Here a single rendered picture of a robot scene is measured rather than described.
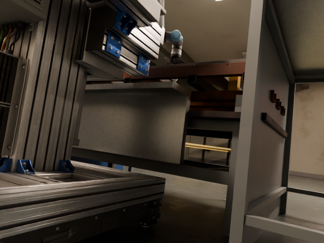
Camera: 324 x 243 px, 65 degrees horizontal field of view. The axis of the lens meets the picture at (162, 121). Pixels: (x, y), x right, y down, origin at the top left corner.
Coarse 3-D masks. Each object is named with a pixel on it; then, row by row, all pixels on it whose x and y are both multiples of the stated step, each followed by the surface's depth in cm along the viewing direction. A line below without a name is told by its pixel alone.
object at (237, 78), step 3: (231, 78) 142; (234, 78) 141; (237, 78) 140; (240, 78) 144; (231, 81) 141; (234, 81) 140; (237, 81) 140; (231, 84) 141; (234, 84) 140; (237, 84) 140; (228, 87) 142; (231, 87) 141; (234, 87) 140; (237, 87) 140; (228, 90) 142; (231, 90) 141; (234, 90) 140; (237, 90) 140
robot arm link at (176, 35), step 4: (168, 32) 182; (172, 32) 179; (176, 32) 178; (168, 36) 181; (172, 36) 179; (176, 36) 178; (180, 36) 179; (168, 40) 182; (172, 40) 182; (176, 40) 180; (180, 40) 183; (176, 44) 186
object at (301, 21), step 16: (272, 0) 109; (288, 0) 107; (304, 0) 106; (320, 0) 105; (288, 16) 119; (304, 16) 117; (320, 16) 116; (288, 32) 134; (304, 32) 132; (320, 32) 130; (288, 48) 152; (304, 48) 150; (320, 48) 147; (304, 64) 174; (320, 64) 170
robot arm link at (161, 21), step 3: (159, 0) 166; (162, 0) 167; (162, 3) 169; (162, 6) 170; (162, 15) 173; (162, 18) 175; (159, 21) 175; (162, 21) 176; (159, 24) 176; (162, 24) 177; (165, 33) 182; (165, 36) 181
